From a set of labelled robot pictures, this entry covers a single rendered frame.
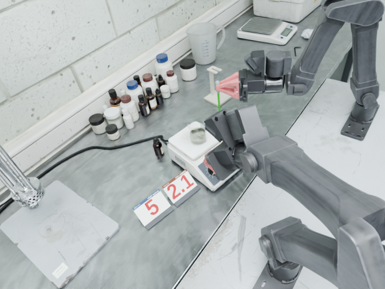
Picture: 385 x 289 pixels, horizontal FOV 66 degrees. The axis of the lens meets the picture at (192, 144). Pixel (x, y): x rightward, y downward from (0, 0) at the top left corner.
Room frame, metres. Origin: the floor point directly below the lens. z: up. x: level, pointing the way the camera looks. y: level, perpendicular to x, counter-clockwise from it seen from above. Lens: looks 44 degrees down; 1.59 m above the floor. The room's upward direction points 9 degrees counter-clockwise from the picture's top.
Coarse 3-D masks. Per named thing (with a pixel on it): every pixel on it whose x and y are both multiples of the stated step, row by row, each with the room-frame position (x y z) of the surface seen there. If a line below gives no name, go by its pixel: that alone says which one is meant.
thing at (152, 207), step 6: (150, 198) 0.49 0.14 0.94; (156, 198) 0.49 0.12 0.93; (162, 198) 0.49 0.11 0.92; (144, 204) 0.48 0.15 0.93; (150, 204) 0.48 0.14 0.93; (156, 204) 0.48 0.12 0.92; (162, 204) 0.48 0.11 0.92; (138, 210) 0.46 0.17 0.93; (144, 210) 0.46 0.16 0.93; (150, 210) 0.46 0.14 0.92; (156, 210) 0.46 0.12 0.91; (144, 216) 0.45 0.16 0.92; (150, 216) 0.45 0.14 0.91; (144, 222) 0.43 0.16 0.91
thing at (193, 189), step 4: (196, 184) 0.54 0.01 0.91; (192, 188) 0.53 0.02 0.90; (196, 188) 0.52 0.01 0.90; (200, 188) 0.52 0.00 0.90; (184, 192) 0.51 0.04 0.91; (188, 192) 0.51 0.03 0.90; (192, 192) 0.51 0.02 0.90; (168, 196) 0.50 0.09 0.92; (180, 196) 0.50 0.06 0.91; (184, 196) 0.50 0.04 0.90; (188, 196) 0.50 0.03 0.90; (176, 200) 0.49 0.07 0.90; (180, 200) 0.49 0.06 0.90; (184, 200) 0.49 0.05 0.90; (176, 204) 0.48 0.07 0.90; (180, 204) 0.48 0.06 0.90
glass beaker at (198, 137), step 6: (192, 120) 0.66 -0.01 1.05; (198, 120) 0.66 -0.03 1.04; (204, 120) 0.64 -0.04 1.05; (192, 126) 0.66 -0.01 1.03; (198, 126) 0.66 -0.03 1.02; (204, 126) 0.62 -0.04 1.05; (192, 132) 0.61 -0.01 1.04; (198, 132) 0.61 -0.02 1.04; (204, 132) 0.62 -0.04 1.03; (192, 138) 0.62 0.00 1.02; (198, 138) 0.61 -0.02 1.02; (204, 138) 0.62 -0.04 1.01; (198, 144) 0.61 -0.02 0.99
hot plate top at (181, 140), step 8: (184, 128) 0.70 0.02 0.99; (176, 136) 0.67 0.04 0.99; (184, 136) 0.66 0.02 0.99; (208, 136) 0.64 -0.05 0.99; (176, 144) 0.63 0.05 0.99; (184, 144) 0.62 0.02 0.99; (192, 144) 0.62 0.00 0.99; (208, 144) 0.61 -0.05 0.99; (184, 152) 0.59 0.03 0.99; (192, 152) 0.59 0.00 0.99; (200, 152) 0.58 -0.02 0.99
